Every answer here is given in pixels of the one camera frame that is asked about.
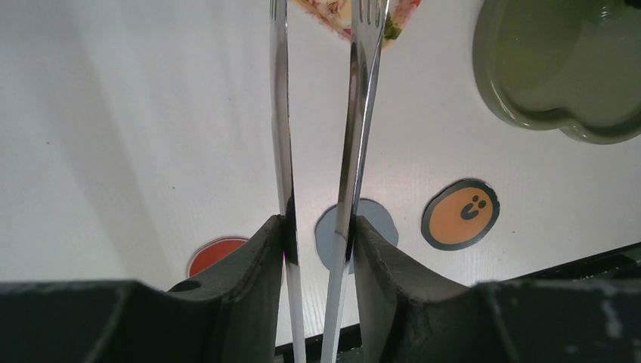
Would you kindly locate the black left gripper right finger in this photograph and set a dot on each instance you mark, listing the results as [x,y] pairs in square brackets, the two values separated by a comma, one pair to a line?
[409,313]

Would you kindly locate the green three-tier dessert stand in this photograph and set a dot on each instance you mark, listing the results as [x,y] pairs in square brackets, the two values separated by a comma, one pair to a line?
[567,65]

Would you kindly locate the red round coaster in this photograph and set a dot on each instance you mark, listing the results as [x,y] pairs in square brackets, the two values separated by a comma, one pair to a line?
[212,252]

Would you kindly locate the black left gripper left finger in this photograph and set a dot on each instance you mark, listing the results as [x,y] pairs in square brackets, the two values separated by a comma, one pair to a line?
[226,313]

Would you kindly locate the orange smiley coaster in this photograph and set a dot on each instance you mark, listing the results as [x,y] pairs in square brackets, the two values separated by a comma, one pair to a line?
[460,215]

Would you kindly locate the blue-grey round coaster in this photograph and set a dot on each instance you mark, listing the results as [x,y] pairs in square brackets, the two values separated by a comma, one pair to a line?
[378,216]

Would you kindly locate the silver serving tongs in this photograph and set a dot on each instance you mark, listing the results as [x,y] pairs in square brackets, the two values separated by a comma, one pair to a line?
[323,92]

